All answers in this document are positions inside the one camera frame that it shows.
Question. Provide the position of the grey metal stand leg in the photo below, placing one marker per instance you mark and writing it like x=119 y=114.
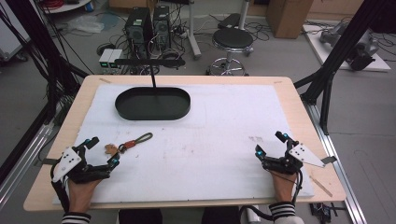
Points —
x=193 y=28

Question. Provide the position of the thin wooden stick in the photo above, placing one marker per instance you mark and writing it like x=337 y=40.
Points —
x=321 y=186

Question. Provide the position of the large black computer tower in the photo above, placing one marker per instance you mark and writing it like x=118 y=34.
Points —
x=138 y=31

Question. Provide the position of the clear plastic bag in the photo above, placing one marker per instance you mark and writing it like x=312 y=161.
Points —
x=85 y=24

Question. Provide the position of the slim black computer tower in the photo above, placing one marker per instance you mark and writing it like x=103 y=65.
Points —
x=162 y=28

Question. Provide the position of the brown cardboard box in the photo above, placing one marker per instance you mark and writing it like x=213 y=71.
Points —
x=288 y=17

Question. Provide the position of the white foam mat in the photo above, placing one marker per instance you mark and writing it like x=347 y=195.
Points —
x=193 y=146

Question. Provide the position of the white board with grey equipment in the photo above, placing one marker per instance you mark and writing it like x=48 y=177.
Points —
x=358 y=46

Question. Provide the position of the person's left hand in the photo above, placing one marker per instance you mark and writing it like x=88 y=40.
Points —
x=81 y=194

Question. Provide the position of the person's right hand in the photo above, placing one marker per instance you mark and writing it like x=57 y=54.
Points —
x=282 y=186

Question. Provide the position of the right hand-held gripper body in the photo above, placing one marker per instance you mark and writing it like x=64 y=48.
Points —
x=299 y=155

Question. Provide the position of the white power supply box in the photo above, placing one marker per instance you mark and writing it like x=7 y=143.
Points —
x=114 y=58
x=105 y=58

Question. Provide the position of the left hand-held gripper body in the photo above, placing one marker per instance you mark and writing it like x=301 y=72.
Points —
x=67 y=161

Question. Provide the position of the black parts on floor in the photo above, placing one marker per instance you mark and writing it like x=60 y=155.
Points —
x=325 y=211

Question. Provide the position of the black flat floor box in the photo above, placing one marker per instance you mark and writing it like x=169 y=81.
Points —
x=229 y=20

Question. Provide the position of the aluminium rail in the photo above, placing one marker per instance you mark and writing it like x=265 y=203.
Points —
x=337 y=161
x=25 y=161

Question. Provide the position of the black round stool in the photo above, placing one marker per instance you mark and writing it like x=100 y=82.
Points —
x=232 y=42

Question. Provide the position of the person's legs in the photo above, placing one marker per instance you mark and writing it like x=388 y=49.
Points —
x=140 y=216

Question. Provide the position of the black oval tray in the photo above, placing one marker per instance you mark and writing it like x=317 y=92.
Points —
x=152 y=104

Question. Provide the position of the black T-shaped stand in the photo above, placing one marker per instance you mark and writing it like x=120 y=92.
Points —
x=151 y=67

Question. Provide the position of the black metal frame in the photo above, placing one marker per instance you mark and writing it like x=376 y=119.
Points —
x=339 y=53
x=37 y=46

